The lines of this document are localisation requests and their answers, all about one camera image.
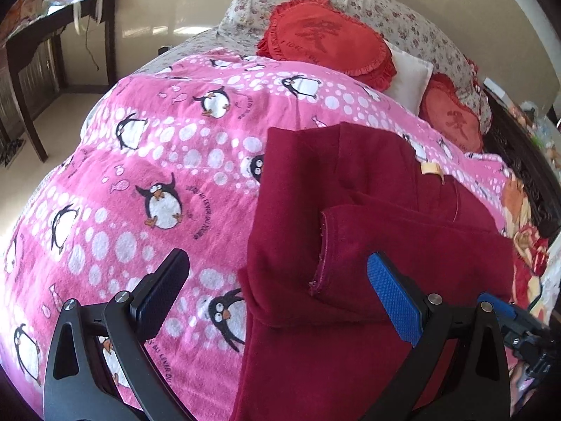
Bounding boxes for large red heart cushion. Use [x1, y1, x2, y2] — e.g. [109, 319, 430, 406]
[255, 0, 397, 94]

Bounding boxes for dark carved wooden headboard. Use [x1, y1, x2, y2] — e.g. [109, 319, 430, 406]
[482, 90, 561, 240]

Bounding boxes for white box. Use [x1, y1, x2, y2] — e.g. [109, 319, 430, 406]
[483, 77, 510, 98]

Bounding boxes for dark red fleece garment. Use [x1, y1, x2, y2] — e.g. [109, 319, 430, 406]
[234, 123, 520, 421]

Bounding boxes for dark patterned slippers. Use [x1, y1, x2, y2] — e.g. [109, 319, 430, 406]
[0, 138, 27, 167]

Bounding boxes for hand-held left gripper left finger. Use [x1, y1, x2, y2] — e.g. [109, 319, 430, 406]
[42, 248, 198, 421]

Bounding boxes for small red heart cushion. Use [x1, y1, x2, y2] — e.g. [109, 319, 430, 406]
[418, 73, 485, 154]

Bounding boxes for orange red flower blanket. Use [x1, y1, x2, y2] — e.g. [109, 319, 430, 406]
[499, 171, 561, 404]

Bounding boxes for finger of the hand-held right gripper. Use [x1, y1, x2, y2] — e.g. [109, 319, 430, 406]
[477, 292, 549, 339]

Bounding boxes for pink penguin print blanket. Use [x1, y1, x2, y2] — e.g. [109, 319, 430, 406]
[0, 48, 522, 421]

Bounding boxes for small white pillow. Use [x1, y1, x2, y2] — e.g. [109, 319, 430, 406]
[383, 39, 434, 115]

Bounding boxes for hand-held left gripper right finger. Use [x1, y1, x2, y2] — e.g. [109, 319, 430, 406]
[364, 252, 512, 421]

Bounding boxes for thin dark hanging cord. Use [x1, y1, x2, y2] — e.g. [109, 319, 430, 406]
[82, 16, 101, 72]

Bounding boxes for dark wooden desk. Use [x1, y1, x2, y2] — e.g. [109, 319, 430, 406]
[0, 0, 119, 163]

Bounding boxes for floral print pillow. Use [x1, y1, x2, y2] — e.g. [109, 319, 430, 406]
[218, 0, 304, 50]
[298, 0, 492, 136]

